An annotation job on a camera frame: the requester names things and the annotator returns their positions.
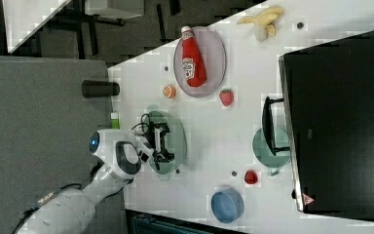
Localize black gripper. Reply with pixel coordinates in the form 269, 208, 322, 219
145, 122, 174, 171

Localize green plastic strainer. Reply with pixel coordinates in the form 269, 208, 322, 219
141, 105, 187, 176

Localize white side table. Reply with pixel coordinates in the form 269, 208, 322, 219
2, 0, 72, 54

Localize red ketchup bottle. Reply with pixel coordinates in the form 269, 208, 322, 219
181, 26, 206, 88

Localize black cylinder post upper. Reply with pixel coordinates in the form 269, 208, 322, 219
82, 80, 121, 98

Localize green mug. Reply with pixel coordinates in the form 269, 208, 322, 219
252, 129, 290, 176

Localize blue bowl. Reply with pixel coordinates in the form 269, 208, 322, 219
210, 188, 244, 223

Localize black toaster oven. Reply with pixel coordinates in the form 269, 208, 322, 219
262, 30, 374, 221

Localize green bottle white cap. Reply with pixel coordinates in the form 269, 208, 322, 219
110, 112, 120, 129

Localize grey round plate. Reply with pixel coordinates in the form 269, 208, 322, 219
173, 26, 226, 98

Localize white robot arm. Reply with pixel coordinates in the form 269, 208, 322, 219
12, 122, 171, 234

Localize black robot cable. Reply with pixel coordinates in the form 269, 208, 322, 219
131, 112, 152, 134

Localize peeled banana toy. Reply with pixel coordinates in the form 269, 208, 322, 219
237, 6, 284, 42

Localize orange slice toy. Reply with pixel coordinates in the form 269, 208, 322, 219
163, 85, 176, 98

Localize small red strawberry toy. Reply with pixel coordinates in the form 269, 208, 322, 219
244, 170, 258, 184

